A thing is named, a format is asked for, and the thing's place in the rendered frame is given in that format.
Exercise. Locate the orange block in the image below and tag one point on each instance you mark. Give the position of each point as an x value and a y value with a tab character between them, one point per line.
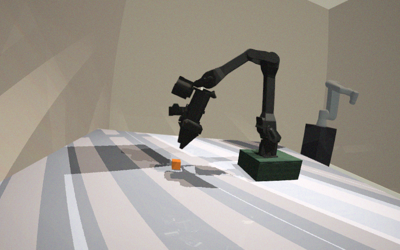
176	164

